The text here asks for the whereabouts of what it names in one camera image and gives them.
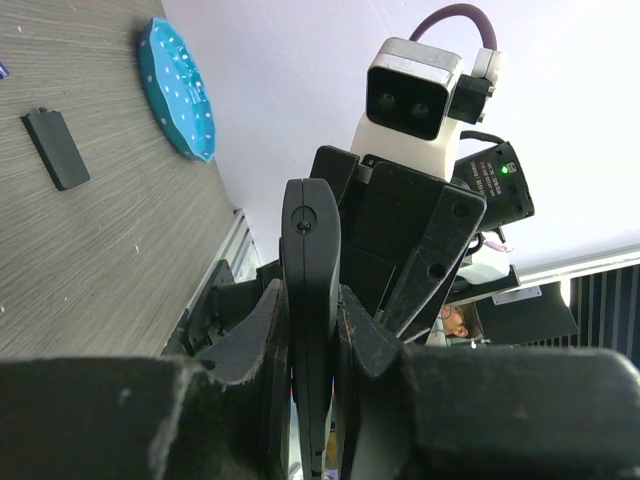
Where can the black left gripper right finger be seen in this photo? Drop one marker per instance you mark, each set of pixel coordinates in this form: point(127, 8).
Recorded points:
point(406, 411)

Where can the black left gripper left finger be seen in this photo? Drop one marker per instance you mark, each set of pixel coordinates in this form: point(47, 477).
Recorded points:
point(223, 415)

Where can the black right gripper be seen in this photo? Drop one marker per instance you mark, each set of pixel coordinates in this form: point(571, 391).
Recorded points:
point(388, 217)

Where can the black remote control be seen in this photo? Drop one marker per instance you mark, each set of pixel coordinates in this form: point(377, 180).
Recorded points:
point(310, 256)

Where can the black battery cover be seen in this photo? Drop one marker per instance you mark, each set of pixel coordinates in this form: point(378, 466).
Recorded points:
point(57, 148)

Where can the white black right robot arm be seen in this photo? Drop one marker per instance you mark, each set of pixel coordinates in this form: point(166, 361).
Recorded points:
point(496, 174)

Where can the person in background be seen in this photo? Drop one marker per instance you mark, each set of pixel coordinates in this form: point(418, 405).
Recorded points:
point(458, 321)

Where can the blue polka dot plate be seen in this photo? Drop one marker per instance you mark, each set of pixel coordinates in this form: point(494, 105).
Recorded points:
point(175, 91)

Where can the purple blue battery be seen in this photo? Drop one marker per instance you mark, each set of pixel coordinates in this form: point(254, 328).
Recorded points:
point(4, 72)

